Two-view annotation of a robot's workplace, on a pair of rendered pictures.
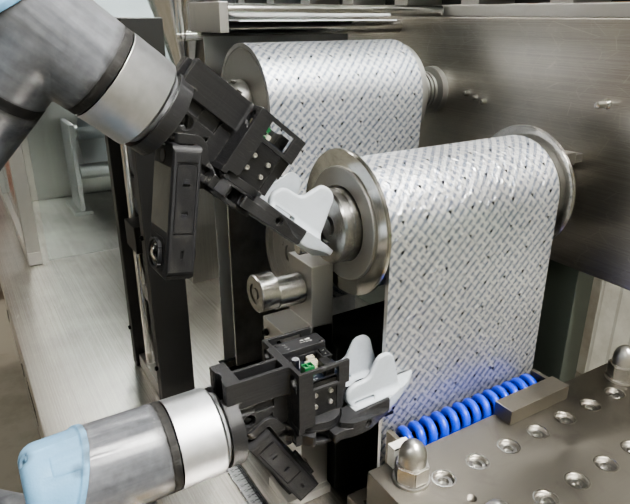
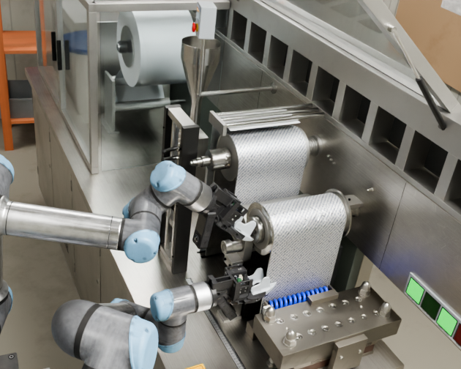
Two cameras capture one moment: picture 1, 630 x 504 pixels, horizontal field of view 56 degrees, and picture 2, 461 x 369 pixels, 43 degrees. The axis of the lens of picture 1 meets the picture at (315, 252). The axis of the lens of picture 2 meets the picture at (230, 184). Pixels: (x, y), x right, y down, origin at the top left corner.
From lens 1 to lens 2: 1.06 m
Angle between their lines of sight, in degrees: 10
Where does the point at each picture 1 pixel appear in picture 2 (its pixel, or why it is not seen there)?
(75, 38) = (189, 192)
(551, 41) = (359, 154)
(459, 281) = (298, 253)
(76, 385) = not seen: hidden behind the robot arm
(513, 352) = (320, 277)
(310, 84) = (256, 158)
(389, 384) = (266, 287)
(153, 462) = (190, 304)
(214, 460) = (207, 305)
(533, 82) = (351, 166)
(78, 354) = not seen: hidden behind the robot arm
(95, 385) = not seen: hidden behind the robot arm
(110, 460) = (178, 302)
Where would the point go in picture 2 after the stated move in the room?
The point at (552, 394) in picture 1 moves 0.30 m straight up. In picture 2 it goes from (330, 296) to (353, 212)
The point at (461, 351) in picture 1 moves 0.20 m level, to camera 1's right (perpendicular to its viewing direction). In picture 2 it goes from (298, 276) to (366, 286)
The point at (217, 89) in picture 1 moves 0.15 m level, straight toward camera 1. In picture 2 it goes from (223, 195) to (226, 231)
